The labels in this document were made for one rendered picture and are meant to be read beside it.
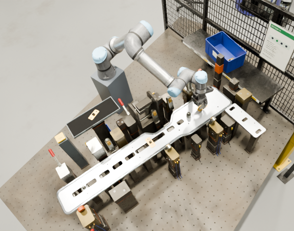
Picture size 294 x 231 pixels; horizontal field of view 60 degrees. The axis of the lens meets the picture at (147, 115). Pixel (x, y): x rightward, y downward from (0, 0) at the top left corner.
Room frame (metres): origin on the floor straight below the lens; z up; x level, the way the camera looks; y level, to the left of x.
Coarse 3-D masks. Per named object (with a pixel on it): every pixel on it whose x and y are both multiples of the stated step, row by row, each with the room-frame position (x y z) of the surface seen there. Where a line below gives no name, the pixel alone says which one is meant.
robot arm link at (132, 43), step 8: (128, 40) 1.24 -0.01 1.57; (136, 40) 1.23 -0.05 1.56; (128, 48) 1.21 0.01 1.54; (136, 48) 1.19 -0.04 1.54; (136, 56) 1.16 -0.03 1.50; (144, 56) 1.15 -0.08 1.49; (144, 64) 1.12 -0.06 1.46; (152, 64) 1.11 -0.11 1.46; (152, 72) 1.08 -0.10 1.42; (160, 72) 1.06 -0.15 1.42; (168, 72) 1.07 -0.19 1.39; (160, 80) 1.04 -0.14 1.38; (168, 80) 1.01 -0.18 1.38; (176, 80) 1.02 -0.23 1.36; (168, 88) 0.99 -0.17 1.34; (176, 88) 0.96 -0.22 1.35; (176, 96) 0.93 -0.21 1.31
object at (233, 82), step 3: (234, 78) 1.13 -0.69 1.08; (231, 81) 1.11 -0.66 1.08; (234, 81) 1.11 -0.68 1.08; (237, 81) 1.10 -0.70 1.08; (231, 84) 1.10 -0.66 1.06; (234, 84) 1.08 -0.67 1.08; (237, 84) 1.09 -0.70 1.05; (231, 87) 1.10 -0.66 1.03; (234, 87) 1.08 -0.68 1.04; (234, 90) 1.09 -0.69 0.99
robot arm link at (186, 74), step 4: (180, 68) 1.11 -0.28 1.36; (184, 68) 1.10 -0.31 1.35; (180, 72) 1.08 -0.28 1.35; (184, 72) 1.07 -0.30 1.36; (188, 72) 1.06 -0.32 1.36; (192, 72) 1.05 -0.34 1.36; (180, 76) 1.05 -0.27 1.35; (184, 76) 1.04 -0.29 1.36; (188, 76) 1.04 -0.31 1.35; (192, 76) 1.03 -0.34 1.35; (184, 80) 1.01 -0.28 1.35; (188, 80) 1.02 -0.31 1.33
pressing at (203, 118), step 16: (208, 96) 1.09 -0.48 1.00; (224, 96) 1.05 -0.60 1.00; (176, 112) 1.02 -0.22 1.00; (192, 112) 0.99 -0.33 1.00; (208, 112) 0.95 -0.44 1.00; (176, 128) 0.89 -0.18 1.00; (192, 128) 0.86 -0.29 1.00; (128, 144) 0.86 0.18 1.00; (160, 144) 0.80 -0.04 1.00; (112, 160) 0.78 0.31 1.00; (128, 160) 0.74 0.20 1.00; (144, 160) 0.72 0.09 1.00; (80, 176) 0.72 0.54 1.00; (96, 176) 0.69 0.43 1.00; (112, 176) 0.66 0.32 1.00; (64, 192) 0.64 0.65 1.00; (96, 192) 0.58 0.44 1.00; (64, 208) 0.54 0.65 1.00
